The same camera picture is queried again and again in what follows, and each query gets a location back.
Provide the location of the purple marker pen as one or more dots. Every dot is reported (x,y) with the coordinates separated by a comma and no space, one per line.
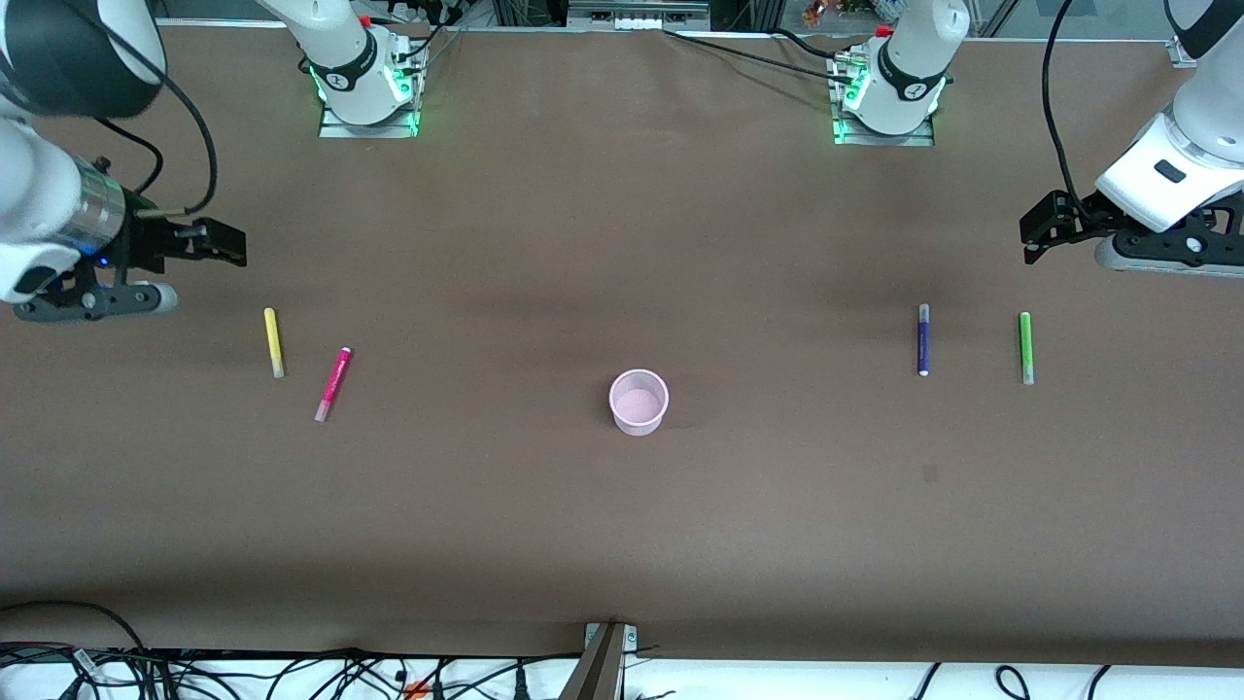
(923,340)

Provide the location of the pink pen holder cup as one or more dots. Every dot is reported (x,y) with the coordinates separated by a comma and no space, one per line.
(639,403)

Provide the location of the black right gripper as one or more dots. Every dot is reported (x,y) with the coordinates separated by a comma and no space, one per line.
(146,245)

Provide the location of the green marker pen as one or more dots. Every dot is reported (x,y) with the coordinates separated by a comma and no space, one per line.
(1025,348)

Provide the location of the metal table corner bracket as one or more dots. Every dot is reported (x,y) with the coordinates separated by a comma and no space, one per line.
(1183,53)

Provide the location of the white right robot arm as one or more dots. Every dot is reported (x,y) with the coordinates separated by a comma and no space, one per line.
(39,194)

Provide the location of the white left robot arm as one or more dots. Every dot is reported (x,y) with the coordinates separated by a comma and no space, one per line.
(1186,146)

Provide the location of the pink marker pen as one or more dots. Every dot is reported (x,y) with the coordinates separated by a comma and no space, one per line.
(333,384)

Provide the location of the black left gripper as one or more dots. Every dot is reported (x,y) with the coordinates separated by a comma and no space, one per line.
(1081,216)

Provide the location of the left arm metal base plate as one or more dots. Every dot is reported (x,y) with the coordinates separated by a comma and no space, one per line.
(918,136)

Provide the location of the yellow marker pen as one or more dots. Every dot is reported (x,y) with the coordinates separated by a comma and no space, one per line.
(274,340)

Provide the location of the metal table edge bracket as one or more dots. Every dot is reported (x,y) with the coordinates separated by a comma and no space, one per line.
(598,666)

